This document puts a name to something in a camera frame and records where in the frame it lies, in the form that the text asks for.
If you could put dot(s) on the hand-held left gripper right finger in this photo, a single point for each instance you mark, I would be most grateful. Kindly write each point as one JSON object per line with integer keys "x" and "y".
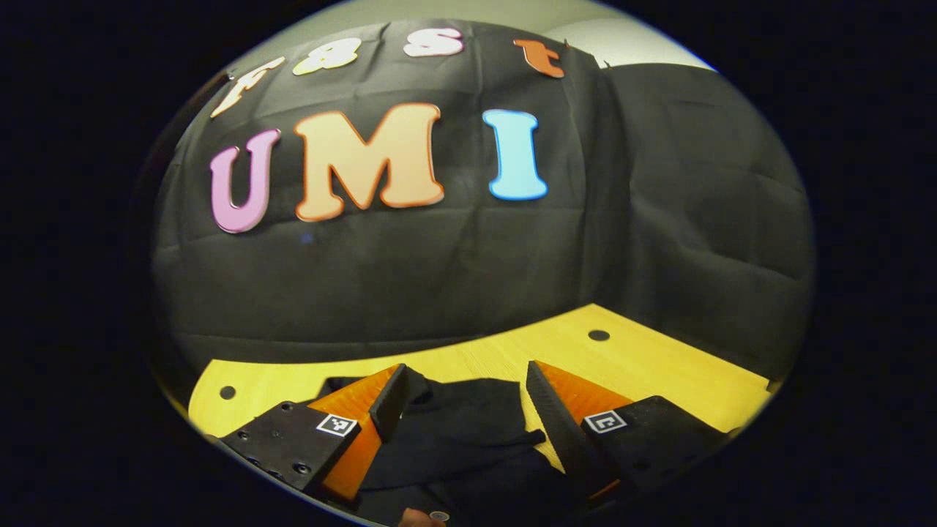
{"x": 556, "y": 432}

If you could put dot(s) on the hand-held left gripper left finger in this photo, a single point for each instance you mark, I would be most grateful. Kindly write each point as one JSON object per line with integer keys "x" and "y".
{"x": 392, "y": 399}

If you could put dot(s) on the black button-up shirt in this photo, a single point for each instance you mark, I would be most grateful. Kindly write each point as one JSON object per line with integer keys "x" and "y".
{"x": 468, "y": 424}

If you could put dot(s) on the black backdrop cloth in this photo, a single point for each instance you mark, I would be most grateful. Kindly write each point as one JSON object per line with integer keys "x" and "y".
{"x": 454, "y": 278}

